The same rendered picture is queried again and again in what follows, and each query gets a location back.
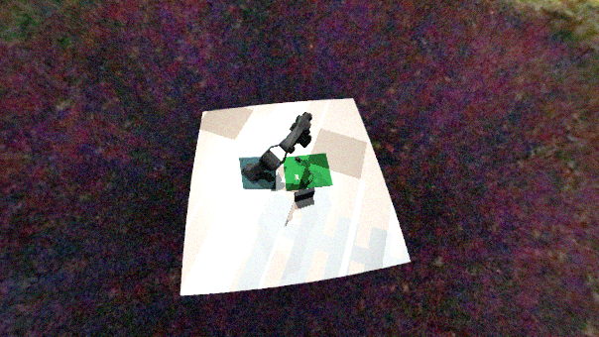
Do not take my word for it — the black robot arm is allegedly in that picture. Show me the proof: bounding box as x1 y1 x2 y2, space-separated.
241 112 312 181

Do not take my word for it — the green circuit board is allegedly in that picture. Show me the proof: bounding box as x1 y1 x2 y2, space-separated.
284 153 333 191

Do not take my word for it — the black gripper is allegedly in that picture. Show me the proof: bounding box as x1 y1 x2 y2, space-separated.
289 130 310 154

